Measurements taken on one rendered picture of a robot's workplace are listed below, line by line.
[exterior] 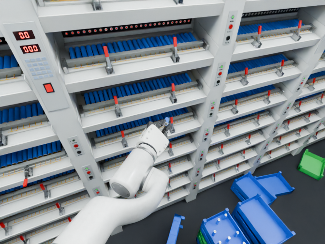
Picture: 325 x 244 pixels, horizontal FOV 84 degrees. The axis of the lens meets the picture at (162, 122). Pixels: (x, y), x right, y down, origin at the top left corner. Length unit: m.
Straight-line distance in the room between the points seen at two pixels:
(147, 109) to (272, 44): 0.70
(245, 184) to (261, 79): 1.11
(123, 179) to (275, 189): 1.85
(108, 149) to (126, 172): 0.44
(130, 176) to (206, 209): 1.39
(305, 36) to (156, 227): 1.67
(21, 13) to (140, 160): 0.50
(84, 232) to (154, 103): 0.60
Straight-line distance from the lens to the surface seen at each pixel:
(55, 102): 0.74
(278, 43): 1.15
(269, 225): 1.61
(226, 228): 1.49
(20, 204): 1.22
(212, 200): 1.92
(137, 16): 0.67
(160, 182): 0.53
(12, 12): 0.65
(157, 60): 0.78
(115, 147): 0.96
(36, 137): 0.85
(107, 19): 0.65
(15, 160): 1.06
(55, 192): 1.16
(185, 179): 1.54
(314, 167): 2.62
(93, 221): 0.45
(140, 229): 1.77
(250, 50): 1.01
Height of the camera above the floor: 1.67
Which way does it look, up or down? 41 degrees down
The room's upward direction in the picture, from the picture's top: straight up
